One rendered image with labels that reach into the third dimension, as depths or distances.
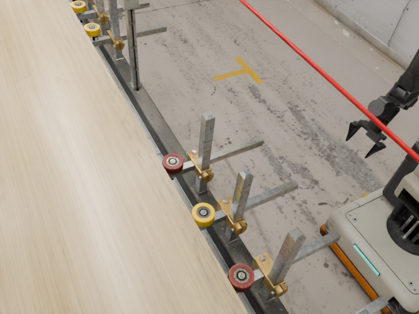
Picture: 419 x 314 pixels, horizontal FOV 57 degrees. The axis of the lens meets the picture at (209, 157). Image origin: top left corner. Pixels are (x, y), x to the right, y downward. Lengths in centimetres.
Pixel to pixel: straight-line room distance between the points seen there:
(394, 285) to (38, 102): 184
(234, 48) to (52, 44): 203
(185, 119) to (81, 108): 135
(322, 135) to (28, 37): 206
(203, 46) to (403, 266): 249
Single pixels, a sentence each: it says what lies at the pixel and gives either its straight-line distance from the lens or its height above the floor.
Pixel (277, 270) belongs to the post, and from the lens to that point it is 122.
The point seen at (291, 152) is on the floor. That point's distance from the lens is 283.
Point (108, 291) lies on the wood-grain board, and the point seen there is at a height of 90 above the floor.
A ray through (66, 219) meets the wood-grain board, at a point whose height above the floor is 90.
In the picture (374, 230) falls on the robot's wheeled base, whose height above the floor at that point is 28.
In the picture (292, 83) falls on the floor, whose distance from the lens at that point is 343.
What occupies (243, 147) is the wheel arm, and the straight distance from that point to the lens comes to 160.
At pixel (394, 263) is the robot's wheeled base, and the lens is 222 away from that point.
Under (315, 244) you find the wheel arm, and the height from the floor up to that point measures 85.
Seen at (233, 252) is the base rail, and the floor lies 70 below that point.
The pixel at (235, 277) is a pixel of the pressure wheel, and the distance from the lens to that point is 123.
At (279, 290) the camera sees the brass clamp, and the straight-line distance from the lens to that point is 129.
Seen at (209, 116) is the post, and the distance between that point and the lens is 129.
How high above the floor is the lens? 202
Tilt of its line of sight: 49 degrees down
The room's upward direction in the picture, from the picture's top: 7 degrees clockwise
